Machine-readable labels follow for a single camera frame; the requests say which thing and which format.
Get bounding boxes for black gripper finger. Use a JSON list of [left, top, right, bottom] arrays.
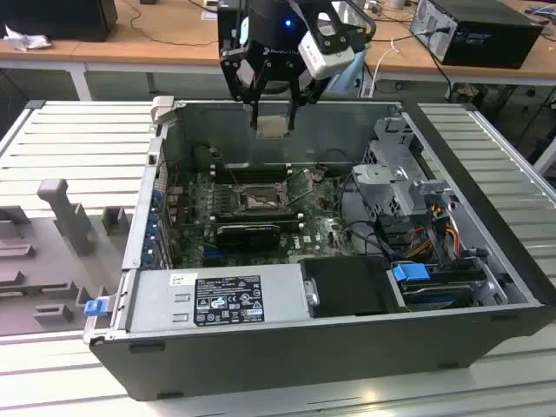
[[219, 44, 268, 130], [286, 63, 327, 131]]

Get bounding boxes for square silver CPU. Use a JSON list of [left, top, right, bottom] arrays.
[[255, 116, 291, 139]]

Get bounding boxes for metal socket cover frame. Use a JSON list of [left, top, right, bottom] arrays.
[[277, 167, 325, 208]]

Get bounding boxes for black RAM slot bank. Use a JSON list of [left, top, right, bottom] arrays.
[[213, 161, 293, 184], [211, 210, 306, 232]]

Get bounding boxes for CPU socket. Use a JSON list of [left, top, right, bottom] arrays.
[[235, 181, 291, 215]]

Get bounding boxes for small black computer box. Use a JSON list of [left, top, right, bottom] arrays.
[[216, 0, 247, 58]]

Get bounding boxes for black cylindrical board component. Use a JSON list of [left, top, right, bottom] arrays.
[[192, 145, 212, 169]]

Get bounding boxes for wooden desk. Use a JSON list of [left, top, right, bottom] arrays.
[[0, 0, 556, 102]]

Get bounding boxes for silver metal drive cage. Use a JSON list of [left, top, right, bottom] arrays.
[[350, 115, 457, 218]]

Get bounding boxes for green motherboard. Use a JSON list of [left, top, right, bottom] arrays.
[[167, 167, 370, 268]]

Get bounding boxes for black graphics card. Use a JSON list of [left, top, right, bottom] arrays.
[[215, 223, 281, 251]]

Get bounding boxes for black plastic shroud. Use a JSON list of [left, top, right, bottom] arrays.
[[299, 255, 409, 318]]

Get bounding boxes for large black box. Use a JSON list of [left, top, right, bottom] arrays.
[[0, 0, 118, 43]]

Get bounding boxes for silver metal shroud latch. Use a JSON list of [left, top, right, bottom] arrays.
[[303, 280, 321, 308]]

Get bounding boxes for hard disk with blue carrier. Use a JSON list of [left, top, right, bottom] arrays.
[[390, 262, 484, 312]]

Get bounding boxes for crumpled white paper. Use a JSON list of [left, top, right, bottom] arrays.
[[3, 23, 53, 52]]

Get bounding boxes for black desktop PC tower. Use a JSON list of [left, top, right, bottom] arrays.
[[410, 0, 545, 70]]

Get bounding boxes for silver power supply unit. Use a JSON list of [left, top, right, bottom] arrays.
[[125, 263, 312, 334]]

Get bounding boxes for black open PC case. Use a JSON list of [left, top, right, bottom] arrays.
[[82, 96, 556, 403]]

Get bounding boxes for grey parts rack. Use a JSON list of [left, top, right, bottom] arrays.
[[0, 177, 136, 335]]

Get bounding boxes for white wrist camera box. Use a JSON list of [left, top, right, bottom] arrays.
[[298, 10, 356, 82]]

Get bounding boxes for grey plastic case handle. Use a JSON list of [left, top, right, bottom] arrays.
[[149, 96, 176, 126]]

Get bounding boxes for white cable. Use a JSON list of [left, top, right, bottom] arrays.
[[372, 36, 404, 84]]

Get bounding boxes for yellow and red power wires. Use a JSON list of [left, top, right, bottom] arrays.
[[407, 203, 462, 261]]

